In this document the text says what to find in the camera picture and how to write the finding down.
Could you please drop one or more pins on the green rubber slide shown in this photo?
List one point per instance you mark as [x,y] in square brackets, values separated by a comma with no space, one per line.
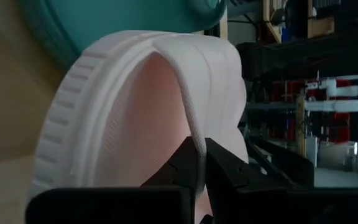
[120,15]

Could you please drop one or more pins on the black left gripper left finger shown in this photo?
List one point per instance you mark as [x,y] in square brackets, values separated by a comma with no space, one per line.
[172,174]

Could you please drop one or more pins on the rack with red bins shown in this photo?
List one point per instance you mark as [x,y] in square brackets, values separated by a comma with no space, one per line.
[340,127]

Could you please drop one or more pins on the pink rubber slide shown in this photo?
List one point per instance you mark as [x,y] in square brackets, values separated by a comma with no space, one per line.
[135,118]

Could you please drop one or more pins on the white pipe assembly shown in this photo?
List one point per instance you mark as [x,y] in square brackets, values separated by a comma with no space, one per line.
[343,105]

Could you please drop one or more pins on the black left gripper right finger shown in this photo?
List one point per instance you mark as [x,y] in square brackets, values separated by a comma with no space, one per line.
[228,186]

